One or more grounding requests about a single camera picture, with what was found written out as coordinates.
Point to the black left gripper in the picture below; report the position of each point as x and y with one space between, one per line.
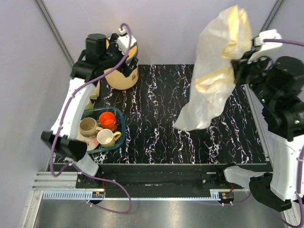
113 46

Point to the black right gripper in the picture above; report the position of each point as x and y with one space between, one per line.
241 66

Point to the yellow trash bin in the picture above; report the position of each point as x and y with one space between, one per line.
118 81

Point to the detached white trash bag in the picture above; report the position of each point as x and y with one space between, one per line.
225 38

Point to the white trash bag roll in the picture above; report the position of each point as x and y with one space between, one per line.
96 93

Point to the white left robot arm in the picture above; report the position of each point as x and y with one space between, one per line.
100 57

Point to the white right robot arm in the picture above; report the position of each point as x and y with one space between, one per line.
277 85

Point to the light green mug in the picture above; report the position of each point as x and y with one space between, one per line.
89 105

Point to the clear blue plastic tub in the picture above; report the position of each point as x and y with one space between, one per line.
95 113

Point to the orange black mug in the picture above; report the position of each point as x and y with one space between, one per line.
108 121

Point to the beige ceramic cup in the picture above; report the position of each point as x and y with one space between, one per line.
89 127

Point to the yellow white mug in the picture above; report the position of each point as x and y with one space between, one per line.
107 138

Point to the cream pink floral plate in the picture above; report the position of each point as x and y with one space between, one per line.
91 142

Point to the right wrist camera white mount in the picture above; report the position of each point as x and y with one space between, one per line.
261 48

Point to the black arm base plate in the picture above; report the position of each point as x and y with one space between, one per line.
194 175

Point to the aluminium front rail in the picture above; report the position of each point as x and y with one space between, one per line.
74 186

